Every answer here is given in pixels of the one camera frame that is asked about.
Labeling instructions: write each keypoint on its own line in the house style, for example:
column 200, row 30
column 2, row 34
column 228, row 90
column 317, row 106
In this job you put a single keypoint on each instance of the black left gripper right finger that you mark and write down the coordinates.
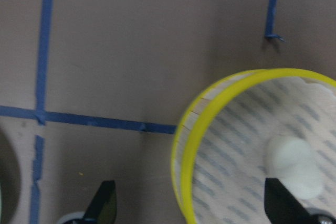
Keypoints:
column 282, row 207

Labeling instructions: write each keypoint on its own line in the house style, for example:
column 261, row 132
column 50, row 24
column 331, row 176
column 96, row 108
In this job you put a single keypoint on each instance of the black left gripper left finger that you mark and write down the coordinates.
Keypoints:
column 103, row 207

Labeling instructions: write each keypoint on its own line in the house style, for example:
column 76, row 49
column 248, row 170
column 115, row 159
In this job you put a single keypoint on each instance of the white steamed bun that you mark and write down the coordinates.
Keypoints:
column 291, row 160

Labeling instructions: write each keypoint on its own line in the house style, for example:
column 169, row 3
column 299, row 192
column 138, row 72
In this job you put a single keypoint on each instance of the far yellow bamboo steamer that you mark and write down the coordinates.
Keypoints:
column 218, row 162

